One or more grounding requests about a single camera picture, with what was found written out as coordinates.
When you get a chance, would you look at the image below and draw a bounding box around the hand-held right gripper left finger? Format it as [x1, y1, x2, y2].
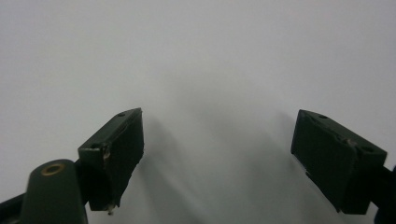
[77, 107, 146, 216]

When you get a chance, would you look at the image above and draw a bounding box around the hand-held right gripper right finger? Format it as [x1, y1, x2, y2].
[290, 108, 389, 216]

